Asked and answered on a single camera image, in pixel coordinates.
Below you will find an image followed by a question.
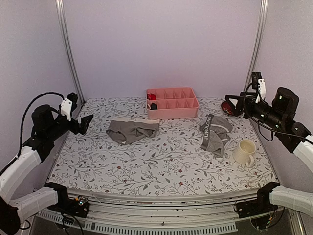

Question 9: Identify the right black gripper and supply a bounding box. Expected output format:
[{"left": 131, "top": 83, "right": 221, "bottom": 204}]
[{"left": 225, "top": 92, "right": 284, "bottom": 131}]

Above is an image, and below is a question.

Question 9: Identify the grey underwear cream waistband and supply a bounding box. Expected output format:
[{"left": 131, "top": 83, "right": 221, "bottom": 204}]
[{"left": 106, "top": 117, "right": 160, "bottom": 145}]

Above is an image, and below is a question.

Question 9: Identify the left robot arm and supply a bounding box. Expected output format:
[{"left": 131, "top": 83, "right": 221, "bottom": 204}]
[{"left": 0, "top": 104, "right": 93, "bottom": 235}]

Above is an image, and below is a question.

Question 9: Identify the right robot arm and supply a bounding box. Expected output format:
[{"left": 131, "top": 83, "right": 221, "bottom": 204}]
[{"left": 225, "top": 87, "right": 313, "bottom": 216}]

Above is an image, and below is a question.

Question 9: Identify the red patterned saucer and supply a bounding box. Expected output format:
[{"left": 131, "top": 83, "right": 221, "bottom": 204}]
[{"left": 221, "top": 101, "right": 234, "bottom": 116}]

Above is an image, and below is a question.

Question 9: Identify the grey boxer briefs lettered band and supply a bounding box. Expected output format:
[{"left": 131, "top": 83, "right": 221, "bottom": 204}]
[{"left": 199, "top": 114, "right": 233, "bottom": 159}]

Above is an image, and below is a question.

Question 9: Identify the cream ceramic mug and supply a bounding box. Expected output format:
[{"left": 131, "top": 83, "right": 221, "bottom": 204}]
[{"left": 233, "top": 139, "right": 256, "bottom": 168}]

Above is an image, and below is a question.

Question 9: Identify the red rolled cloth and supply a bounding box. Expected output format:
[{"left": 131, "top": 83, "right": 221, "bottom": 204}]
[{"left": 147, "top": 93, "right": 157, "bottom": 100}]

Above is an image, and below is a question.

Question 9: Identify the dark rolled cloth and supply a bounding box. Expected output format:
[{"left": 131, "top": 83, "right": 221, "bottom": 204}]
[{"left": 149, "top": 103, "right": 158, "bottom": 110}]

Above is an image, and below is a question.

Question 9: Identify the pink divided organizer box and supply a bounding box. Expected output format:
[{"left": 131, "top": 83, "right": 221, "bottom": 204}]
[{"left": 146, "top": 87, "right": 199, "bottom": 119}]

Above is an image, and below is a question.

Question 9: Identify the floral table cloth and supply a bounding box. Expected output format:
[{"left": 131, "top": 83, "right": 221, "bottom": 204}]
[{"left": 48, "top": 98, "right": 276, "bottom": 196}]

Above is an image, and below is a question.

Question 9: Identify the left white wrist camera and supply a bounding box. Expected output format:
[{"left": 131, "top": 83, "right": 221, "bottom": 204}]
[{"left": 60, "top": 92, "right": 78, "bottom": 121}]

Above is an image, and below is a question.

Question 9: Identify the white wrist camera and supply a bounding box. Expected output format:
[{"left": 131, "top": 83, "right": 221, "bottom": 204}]
[
  {"left": 251, "top": 72, "right": 266, "bottom": 103},
  {"left": 60, "top": 92, "right": 78, "bottom": 121}
]

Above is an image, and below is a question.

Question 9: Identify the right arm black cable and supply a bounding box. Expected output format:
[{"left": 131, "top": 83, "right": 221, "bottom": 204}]
[{"left": 244, "top": 82, "right": 313, "bottom": 143}]

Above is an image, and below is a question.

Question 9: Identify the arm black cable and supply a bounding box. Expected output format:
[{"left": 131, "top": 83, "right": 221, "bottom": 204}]
[
  {"left": 244, "top": 82, "right": 313, "bottom": 143},
  {"left": 21, "top": 92, "right": 65, "bottom": 147}
]

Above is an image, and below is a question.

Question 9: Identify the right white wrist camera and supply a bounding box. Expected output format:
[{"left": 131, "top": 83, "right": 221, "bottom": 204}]
[{"left": 251, "top": 72, "right": 266, "bottom": 103}]

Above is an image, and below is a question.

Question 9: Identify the right aluminium frame post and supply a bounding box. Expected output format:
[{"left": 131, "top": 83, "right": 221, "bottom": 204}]
[{"left": 244, "top": 0, "right": 268, "bottom": 90}]

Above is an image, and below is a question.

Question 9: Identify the aluminium frame post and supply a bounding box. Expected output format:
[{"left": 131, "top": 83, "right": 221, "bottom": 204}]
[
  {"left": 244, "top": 0, "right": 268, "bottom": 90},
  {"left": 55, "top": 0, "right": 86, "bottom": 104}
]

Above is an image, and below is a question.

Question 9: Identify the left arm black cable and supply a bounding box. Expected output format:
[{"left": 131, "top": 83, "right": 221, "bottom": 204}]
[{"left": 21, "top": 92, "right": 65, "bottom": 147}]

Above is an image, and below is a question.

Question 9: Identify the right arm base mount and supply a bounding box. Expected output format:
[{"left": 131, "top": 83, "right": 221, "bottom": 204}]
[{"left": 234, "top": 182, "right": 280, "bottom": 218}]

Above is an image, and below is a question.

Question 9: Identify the left aluminium frame post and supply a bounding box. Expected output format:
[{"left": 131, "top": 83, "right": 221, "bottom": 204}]
[{"left": 55, "top": 0, "right": 86, "bottom": 104}]

